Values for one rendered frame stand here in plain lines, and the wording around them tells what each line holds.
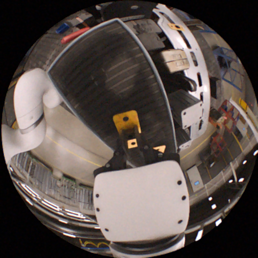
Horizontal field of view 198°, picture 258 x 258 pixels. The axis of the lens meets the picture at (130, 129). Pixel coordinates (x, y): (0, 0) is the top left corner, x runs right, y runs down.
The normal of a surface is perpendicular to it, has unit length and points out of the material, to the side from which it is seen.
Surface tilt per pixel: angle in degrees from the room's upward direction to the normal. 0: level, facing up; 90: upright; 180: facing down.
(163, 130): 0
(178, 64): 0
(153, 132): 0
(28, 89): 64
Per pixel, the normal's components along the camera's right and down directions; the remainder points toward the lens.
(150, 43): 0.12, 0.67
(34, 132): 0.89, 0.44
